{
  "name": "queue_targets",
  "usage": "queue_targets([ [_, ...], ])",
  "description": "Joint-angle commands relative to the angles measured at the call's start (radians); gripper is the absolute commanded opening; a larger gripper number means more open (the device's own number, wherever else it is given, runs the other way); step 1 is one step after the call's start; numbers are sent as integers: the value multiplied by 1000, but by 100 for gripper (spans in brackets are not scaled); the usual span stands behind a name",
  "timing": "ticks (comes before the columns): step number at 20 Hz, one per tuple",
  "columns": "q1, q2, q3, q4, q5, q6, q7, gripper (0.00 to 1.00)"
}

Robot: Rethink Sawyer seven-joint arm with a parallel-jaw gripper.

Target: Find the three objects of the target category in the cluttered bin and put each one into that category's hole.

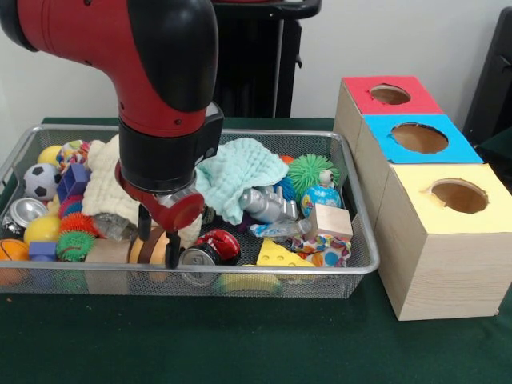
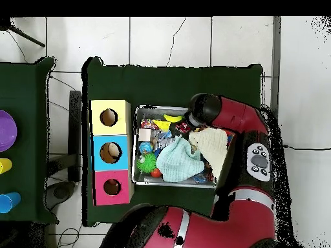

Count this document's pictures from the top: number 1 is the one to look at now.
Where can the blue spiky ball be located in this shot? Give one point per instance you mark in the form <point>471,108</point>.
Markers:
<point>286,189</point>

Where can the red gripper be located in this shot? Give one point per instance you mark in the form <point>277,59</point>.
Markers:
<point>172,210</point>

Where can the red ball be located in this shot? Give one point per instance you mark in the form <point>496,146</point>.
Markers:
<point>286,159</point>

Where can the dark green side table cloth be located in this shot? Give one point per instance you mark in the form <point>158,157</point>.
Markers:
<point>500,154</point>

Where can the plain wooden block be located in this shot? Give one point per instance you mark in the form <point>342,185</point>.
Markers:
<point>328,222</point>

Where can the mint green muslin cloth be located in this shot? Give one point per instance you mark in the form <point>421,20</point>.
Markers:
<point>240,172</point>

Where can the green spiky ball with eyes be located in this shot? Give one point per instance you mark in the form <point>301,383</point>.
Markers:
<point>308,173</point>

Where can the wooden box with three holes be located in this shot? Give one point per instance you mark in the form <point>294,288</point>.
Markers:
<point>448,272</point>

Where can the yellow cheese wedge toy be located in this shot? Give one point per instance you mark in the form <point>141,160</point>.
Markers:
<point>280,256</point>

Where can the clear mesh bin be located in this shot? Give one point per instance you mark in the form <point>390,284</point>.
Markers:
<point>358,256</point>

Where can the cream muslin cloth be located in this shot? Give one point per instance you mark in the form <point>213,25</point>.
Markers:
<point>100,188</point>

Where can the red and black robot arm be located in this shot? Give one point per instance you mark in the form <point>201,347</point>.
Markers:
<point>152,72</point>

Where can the dark green tablecloth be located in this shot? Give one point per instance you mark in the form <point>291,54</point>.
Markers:
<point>240,344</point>

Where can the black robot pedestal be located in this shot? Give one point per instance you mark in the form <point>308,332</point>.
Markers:
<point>264,64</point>

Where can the blue globe ball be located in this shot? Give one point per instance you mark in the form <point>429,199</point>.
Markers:
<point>322,200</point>

